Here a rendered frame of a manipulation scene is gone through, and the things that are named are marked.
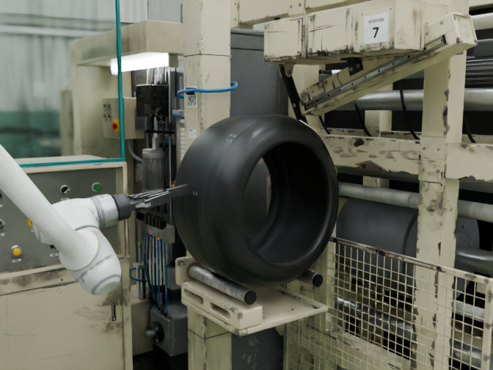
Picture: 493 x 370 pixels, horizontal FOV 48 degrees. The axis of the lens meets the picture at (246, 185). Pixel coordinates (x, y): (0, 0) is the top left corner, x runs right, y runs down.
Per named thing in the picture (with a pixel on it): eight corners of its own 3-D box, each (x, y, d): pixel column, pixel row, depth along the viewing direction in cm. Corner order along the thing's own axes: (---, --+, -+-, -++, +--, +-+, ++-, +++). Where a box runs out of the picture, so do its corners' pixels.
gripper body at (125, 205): (117, 197, 146) (148, 189, 151) (104, 193, 153) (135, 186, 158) (121, 224, 148) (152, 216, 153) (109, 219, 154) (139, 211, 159)
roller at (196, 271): (194, 261, 195) (200, 271, 196) (185, 269, 193) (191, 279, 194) (253, 288, 167) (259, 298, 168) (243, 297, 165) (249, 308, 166)
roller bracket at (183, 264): (174, 285, 194) (174, 258, 192) (264, 266, 217) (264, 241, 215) (180, 287, 191) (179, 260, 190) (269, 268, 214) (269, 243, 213)
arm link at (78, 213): (84, 214, 153) (103, 248, 146) (27, 229, 145) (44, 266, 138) (86, 186, 146) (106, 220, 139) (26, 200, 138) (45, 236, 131)
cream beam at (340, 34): (262, 62, 203) (262, 22, 201) (312, 65, 217) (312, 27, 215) (393, 49, 154) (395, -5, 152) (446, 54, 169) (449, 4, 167)
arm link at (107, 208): (84, 195, 150) (104, 190, 153) (89, 227, 152) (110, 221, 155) (96, 200, 142) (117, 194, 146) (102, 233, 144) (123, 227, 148)
